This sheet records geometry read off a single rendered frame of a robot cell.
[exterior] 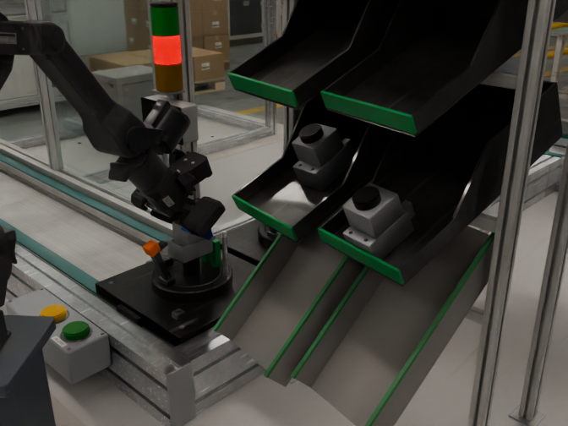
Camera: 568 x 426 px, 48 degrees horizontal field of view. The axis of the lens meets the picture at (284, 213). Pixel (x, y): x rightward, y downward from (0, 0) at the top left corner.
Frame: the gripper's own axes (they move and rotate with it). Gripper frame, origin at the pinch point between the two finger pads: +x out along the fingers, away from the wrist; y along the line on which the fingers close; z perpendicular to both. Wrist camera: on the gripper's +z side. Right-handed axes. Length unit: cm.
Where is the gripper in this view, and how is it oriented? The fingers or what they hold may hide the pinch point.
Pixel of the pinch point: (191, 221)
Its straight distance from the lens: 108.3
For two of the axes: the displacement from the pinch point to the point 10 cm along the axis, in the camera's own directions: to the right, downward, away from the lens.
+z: 5.7, -7.6, 3.1
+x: 4.1, 5.8, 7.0
